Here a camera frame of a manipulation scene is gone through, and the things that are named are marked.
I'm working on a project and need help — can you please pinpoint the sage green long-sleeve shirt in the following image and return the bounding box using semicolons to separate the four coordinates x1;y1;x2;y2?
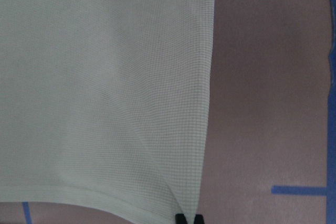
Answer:
1;0;214;223

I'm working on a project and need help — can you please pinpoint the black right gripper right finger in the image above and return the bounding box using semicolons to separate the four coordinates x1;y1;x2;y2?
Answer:
194;214;204;224

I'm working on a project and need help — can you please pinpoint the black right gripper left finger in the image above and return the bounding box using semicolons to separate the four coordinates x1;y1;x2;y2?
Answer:
175;214;187;224

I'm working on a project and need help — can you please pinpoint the blue tape line lengthwise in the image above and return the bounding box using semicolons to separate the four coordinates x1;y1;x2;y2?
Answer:
326;0;335;223

